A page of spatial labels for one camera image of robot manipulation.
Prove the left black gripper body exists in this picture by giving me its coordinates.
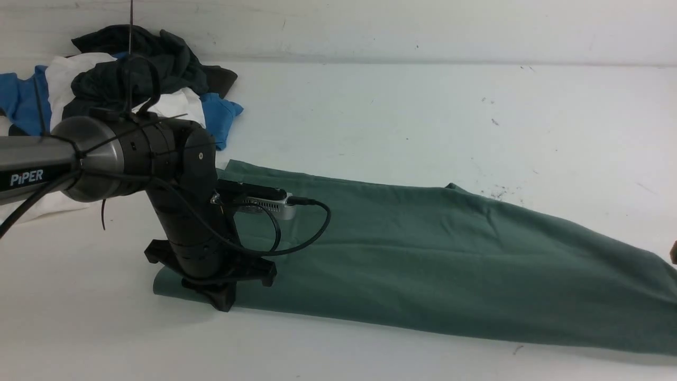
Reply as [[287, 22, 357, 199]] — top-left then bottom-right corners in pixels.
[[144, 121, 277, 297]]

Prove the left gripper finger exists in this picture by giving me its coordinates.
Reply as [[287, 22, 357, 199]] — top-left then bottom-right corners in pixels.
[[204, 285, 237, 313]]

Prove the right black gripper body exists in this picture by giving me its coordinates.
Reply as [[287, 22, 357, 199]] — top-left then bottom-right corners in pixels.
[[670, 241, 677, 265]]

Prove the green long sleeve shirt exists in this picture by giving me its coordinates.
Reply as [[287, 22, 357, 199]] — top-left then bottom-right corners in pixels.
[[152, 159, 677, 356]]

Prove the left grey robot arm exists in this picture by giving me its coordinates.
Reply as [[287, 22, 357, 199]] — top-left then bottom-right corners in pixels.
[[2, 114, 277, 312]]

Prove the white shirt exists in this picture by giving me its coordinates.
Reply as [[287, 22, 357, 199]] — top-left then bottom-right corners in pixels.
[[2, 53, 206, 223]]

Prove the dark grey shirt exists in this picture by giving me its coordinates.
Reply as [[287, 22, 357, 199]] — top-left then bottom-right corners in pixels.
[[9, 24, 239, 135]]

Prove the blue shirt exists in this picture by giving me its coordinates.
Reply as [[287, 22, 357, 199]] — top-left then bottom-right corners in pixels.
[[1, 53, 244, 150]]

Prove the black camera cable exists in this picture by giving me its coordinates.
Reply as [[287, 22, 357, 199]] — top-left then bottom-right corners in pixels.
[[0, 0, 332, 258]]

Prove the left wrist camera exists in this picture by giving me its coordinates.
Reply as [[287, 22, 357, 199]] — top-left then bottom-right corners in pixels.
[[215, 180, 297, 220]]

